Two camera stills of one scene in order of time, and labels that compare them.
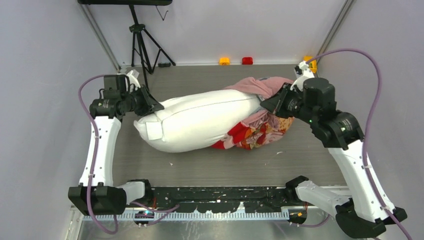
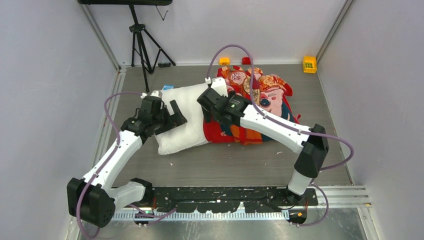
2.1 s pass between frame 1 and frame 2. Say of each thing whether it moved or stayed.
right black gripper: moved
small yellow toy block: stayed
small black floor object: stayed
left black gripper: moved
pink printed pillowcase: moved
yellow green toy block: stayed
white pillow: moved
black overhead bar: stayed
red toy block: stayed
